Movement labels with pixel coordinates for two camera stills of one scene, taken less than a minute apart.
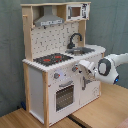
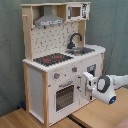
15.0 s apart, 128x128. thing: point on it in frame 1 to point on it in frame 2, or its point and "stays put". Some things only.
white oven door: [64, 99] stays put
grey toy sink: [79, 50] stays put
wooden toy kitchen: [54, 43] stays put
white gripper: [89, 66] to [90, 83]
